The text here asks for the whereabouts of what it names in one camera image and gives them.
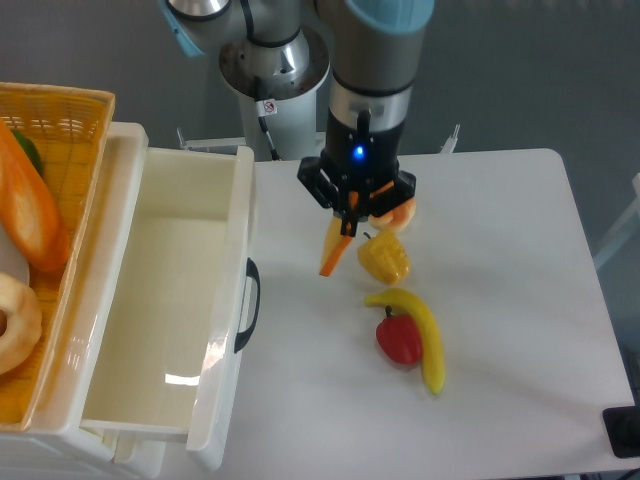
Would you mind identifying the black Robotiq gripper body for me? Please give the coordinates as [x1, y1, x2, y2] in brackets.
[297, 111, 416, 217]

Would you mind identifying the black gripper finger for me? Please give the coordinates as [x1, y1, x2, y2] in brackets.
[336, 174, 353, 235]
[349, 191, 371, 236]

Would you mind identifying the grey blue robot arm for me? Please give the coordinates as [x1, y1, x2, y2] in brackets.
[160, 1, 434, 237]

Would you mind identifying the knotted bread roll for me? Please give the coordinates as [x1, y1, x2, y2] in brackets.
[369, 198, 417, 233]

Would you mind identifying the white upper drawer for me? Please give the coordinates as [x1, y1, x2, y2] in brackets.
[85, 146, 256, 471]

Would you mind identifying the white drawer cabinet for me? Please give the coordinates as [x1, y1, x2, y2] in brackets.
[1, 122, 166, 479]

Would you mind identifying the yellow bell pepper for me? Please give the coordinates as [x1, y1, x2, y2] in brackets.
[357, 231, 411, 285]

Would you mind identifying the red bell pepper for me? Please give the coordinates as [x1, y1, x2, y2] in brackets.
[375, 305, 423, 367]

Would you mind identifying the yellow banana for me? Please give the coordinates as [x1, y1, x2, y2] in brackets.
[364, 288, 446, 395]

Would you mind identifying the orange woven basket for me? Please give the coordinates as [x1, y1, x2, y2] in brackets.
[1, 82, 115, 433]

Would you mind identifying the orange baguette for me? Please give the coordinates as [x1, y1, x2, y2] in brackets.
[1, 124, 71, 272]

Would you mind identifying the green vegetable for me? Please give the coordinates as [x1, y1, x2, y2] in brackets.
[12, 130, 44, 177]

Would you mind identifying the white object in basket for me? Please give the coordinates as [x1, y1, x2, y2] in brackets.
[0, 227, 30, 285]

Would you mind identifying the black device at table edge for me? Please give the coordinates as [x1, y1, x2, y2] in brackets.
[602, 406, 639, 458]

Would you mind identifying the beige bagel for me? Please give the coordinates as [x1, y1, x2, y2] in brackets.
[1, 273, 42, 374]

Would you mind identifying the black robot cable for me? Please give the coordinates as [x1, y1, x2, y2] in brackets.
[252, 74, 282, 162]

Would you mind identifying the black drawer handle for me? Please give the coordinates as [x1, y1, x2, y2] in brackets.
[234, 258, 261, 353]

